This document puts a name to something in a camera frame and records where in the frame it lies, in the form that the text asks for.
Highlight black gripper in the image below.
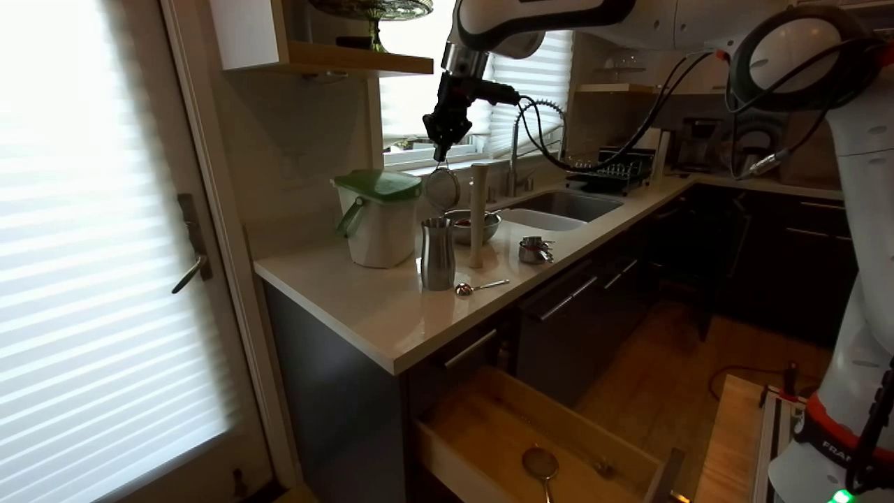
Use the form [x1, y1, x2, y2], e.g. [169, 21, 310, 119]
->
[421, 70, 496, 168]

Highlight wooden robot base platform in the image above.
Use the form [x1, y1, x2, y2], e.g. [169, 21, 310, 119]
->
[693, 372, 767, 503]

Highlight silver metal bowl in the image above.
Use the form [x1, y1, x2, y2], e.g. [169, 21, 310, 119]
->
[442, 206, 506, 249]

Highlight silver tin cup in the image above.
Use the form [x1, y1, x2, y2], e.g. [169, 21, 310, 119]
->
[419, 214, 461, 292]

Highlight white window blind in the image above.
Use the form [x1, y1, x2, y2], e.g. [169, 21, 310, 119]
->
[376, 0, 579, 172]

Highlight curved metal faucet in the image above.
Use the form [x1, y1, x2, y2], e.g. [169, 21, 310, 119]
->
[506, 95, 573, 197]

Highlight dark patterned dish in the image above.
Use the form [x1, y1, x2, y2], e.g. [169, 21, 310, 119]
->
[308, 0, 437, 25]

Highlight white kitchen sink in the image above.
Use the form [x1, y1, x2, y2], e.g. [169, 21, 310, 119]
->
[495, 186, 627, 235]

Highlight small dark object on counter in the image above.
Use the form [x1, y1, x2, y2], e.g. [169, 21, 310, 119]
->
[516, 232, 558, 267]

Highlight silver measuring spoons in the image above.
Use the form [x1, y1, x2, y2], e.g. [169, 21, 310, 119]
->
[449, 273, 514, 298]

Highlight black dish rack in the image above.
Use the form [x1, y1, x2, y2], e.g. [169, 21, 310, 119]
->
[563, 148, 669, 197]

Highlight dark small drawer front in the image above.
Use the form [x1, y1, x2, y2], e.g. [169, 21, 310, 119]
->
[401, 312, 519, 400]

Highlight dark sink cabinet door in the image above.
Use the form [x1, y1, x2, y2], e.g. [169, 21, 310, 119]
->
[597, 225, 660, 358]

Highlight dark countertop appliance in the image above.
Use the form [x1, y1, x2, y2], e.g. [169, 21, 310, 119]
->
[678, 115, 790, 182]

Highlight open wooden drawer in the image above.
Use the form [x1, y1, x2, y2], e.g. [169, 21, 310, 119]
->
[411, 364, 689, 503]

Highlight white door blind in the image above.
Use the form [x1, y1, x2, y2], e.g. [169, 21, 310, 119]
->
[0, 0, 238, 503]

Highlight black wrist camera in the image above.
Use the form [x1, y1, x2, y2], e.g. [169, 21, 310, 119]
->
[478, 81, 524, 109]

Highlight wooden wall shelf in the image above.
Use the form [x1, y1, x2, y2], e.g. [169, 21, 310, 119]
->
[207, 0, 437, 77]

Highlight metal door handle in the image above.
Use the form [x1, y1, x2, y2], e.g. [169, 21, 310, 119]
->
[168, 189, 215, 298]

